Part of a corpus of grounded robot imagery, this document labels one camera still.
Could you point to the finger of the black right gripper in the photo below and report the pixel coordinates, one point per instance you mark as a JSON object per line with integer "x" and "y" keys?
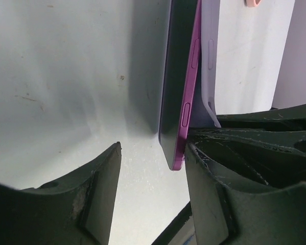
{"x": 274, "y": 158}
{"x": 287, "y": 119}

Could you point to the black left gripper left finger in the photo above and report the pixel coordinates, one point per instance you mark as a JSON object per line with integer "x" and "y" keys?
{"x": 76, "y": 208}

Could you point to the pink phone case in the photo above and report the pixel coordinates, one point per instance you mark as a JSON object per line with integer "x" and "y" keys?
{"x": 253, "y": 3}

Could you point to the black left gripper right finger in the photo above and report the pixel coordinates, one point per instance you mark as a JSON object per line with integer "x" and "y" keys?
{"x": 231, "y": 209}

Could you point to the lilac silicone phone case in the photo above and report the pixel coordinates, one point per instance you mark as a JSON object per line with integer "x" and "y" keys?
{"x": 203, "y": 61}

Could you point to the phone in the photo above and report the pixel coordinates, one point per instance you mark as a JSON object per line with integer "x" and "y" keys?
{"x": 179, "y": 80}

